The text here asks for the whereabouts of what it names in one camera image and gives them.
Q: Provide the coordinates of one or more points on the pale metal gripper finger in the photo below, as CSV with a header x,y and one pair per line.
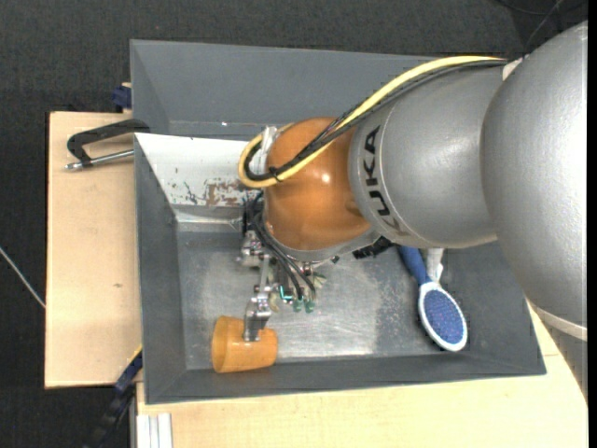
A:
x,y
257,320

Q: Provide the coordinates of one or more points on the orange plastic cup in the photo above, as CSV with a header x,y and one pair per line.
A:
x,y
233,350

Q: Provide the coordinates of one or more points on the white plastic item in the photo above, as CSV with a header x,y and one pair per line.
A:
x,y
434,262

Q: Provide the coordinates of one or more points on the blue and white brush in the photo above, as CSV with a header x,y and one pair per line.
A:
x,y
443,316

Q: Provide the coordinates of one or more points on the brown cardboard board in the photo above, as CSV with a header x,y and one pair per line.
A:
x,y
84,250

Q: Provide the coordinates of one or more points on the grey metal bin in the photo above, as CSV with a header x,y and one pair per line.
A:
x,y
210,87

